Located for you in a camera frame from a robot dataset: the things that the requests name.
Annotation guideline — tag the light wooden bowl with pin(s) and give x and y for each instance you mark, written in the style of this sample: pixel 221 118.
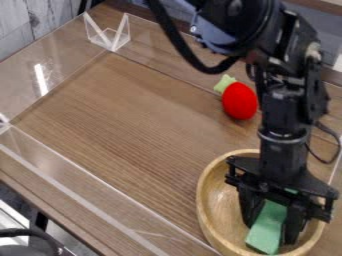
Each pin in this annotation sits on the light wooden bowl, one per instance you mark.
pixel 219 208

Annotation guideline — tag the clear acrylic corner bracket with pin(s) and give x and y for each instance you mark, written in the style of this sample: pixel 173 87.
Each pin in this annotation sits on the clear acrylic corner bracket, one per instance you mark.
pixel 109 38

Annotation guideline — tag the black table leg clamp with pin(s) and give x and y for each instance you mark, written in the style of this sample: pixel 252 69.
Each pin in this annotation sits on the black table leg clamp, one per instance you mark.
pixel 40 223

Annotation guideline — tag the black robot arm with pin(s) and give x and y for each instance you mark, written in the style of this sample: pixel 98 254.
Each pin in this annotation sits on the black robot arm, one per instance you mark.
pixel 279 43

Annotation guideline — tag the green rectangular block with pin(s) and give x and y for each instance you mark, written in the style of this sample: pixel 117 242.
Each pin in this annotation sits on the green rectangular block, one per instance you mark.
pixel 267 230

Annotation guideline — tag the clear acrylic tray wall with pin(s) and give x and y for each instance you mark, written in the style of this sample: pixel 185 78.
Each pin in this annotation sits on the clear acrylic tray wall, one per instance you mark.
pixel 117 225

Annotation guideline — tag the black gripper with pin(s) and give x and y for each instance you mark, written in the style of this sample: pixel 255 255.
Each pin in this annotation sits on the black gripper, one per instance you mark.
pixel 279 177

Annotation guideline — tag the red plush strawberry toy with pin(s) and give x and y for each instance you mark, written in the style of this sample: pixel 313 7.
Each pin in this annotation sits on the red plush strawberry toy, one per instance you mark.
pixel 240 100

